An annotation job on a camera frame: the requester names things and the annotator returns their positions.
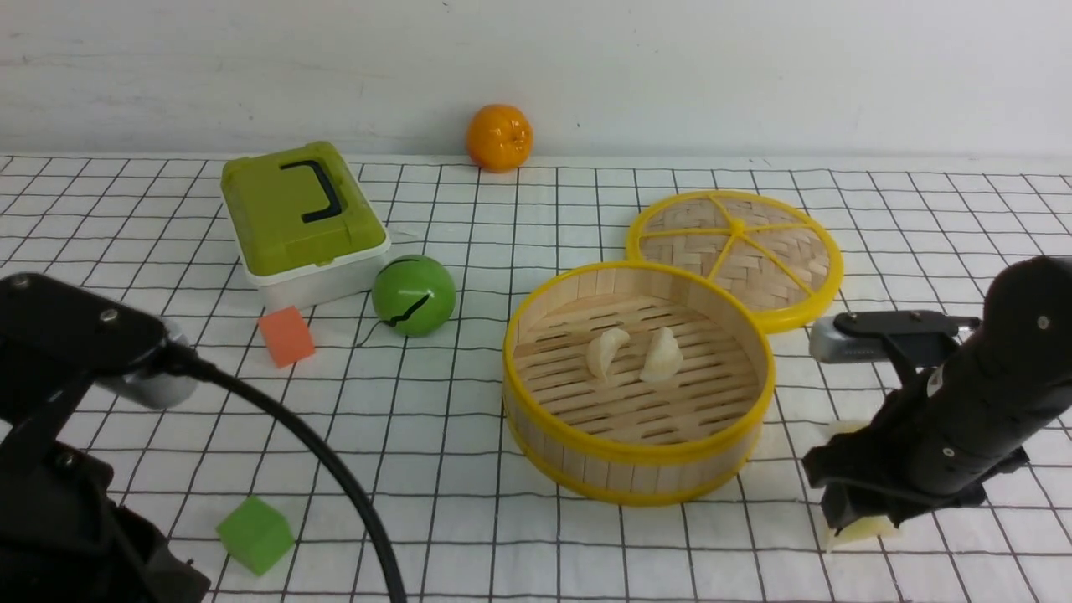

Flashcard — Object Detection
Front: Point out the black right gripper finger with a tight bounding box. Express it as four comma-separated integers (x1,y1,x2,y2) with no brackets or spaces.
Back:
821,486,872,532

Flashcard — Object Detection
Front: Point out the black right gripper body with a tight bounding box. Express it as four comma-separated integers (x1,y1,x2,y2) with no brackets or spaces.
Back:
803,317,1069,512

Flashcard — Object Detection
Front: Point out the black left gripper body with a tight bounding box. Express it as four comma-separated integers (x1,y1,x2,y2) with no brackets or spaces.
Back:
1,273,210,602

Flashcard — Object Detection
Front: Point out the green dumpling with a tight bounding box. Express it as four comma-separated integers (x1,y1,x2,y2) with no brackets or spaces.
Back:
822,516,900,551
827,420,868,439

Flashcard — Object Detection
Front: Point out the white dumpling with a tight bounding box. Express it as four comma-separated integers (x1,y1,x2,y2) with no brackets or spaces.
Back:
639,327,684,383
585,327,631,381

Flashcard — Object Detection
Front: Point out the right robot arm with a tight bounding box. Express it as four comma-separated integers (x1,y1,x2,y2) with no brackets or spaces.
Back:
801,255,1071,532

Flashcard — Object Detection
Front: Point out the bamboo steamer tray yellow rim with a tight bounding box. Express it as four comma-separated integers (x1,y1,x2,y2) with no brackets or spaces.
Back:
502,262,775,505

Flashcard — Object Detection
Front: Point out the woven bamboo steamer lid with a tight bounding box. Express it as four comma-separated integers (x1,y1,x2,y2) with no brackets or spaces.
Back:
625,188,845,333

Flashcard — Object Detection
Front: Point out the green foam cube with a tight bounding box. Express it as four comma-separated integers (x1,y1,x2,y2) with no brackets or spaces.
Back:
217,496,296,576

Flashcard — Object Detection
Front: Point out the orange foam cube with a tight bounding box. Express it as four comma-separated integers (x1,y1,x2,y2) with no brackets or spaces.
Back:
257,306,317,369

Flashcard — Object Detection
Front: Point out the white black grid tablecloth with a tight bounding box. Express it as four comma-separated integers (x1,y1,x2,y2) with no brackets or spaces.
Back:
1,152,1071,602

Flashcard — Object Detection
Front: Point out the green lid white box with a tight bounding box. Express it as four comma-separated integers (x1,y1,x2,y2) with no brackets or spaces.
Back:
219,141,391,312

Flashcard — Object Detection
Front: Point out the orange plastic fruit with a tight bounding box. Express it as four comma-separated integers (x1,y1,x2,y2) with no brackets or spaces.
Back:
466,104,533,174

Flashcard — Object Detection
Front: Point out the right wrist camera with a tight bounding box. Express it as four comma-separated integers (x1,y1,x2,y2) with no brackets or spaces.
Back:
809,310,982,368

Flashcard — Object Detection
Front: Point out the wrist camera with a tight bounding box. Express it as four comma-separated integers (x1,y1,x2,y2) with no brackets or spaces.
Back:
95,317,198,411
809,310,982,368

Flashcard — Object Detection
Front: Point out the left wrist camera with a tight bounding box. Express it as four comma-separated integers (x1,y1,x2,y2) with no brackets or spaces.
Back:
95,317,198,411

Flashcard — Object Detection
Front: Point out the green ball with cord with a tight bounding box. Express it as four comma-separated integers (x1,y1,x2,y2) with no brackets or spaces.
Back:
371,255,458,338

